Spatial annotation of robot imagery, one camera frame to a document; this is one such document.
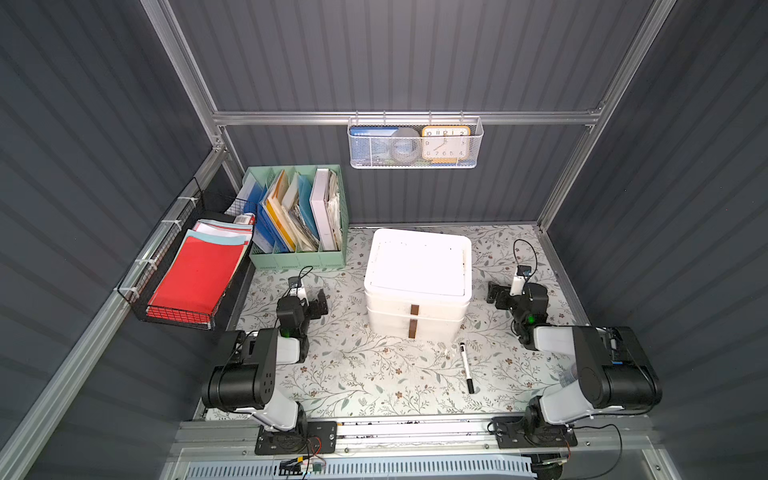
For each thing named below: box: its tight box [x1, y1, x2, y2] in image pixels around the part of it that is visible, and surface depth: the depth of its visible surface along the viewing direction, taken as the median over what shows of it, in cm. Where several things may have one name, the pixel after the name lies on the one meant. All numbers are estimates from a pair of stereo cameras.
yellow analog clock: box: [421, 125, 471, 164], surface depth 90 cm
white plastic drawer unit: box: [364, 228, 473, 343], surface depth 80 cm
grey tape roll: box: [391, 127, 422, 164], surface depth 89 cm
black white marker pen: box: [460, 342, 475, 394], surface depth 84 cm
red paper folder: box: [146, 220, 254, 321], surface depth 75 cm
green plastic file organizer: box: [242, 164, 349, 271], surface depth 104 cm
